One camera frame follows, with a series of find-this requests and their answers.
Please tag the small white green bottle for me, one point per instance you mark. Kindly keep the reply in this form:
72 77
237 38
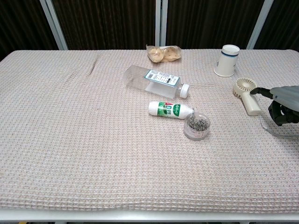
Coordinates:
168 110

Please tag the white table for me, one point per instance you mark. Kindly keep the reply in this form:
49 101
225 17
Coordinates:
149 217

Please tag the grey metal frame post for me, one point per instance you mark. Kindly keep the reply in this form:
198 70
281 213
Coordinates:
54 25
161 23
259 25

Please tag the clear round box of clips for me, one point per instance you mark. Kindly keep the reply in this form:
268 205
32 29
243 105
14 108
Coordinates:
196 127

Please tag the white paper cup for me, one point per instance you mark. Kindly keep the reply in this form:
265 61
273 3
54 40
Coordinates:
226 64

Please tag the clear bag of snacks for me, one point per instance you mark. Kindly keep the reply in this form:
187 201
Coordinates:
163 54

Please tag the clear square plastic bottle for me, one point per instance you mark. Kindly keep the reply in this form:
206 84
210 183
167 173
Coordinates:
151 81

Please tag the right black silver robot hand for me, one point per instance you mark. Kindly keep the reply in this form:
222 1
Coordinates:
286 100

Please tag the beige waffle tablecloth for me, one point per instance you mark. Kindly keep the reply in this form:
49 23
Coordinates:
93 140

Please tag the dark corrugated partition panel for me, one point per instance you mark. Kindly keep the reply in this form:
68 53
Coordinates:
210 23
107 23

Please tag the small white handheld fan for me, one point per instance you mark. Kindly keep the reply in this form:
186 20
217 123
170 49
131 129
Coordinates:
250 103

